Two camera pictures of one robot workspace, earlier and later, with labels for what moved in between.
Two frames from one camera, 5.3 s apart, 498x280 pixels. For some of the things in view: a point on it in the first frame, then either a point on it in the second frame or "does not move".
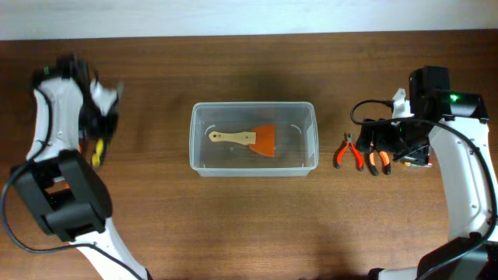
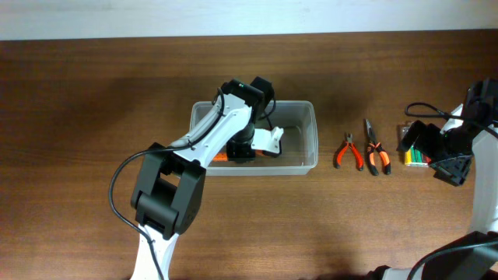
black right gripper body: (402, 140) → (438, 145)
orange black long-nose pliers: (386, 160) does not move
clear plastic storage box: (296, 141) does not move
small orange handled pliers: (348, 138) does not move
